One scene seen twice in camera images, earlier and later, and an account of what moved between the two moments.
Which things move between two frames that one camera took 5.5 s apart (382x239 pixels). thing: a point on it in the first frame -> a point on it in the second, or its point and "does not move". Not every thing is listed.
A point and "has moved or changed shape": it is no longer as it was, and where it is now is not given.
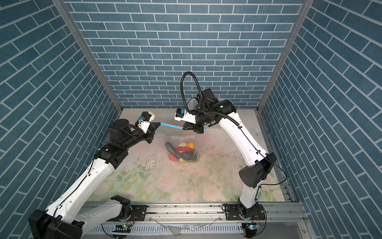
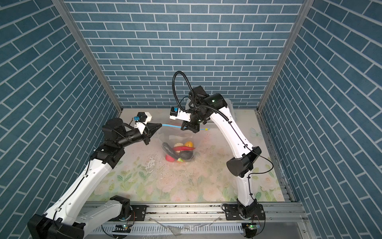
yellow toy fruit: (191, 145) does not move
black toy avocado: (187, 155) does not move
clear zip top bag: (182, 146) does not move
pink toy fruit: (172, 158) has moved or changed shape
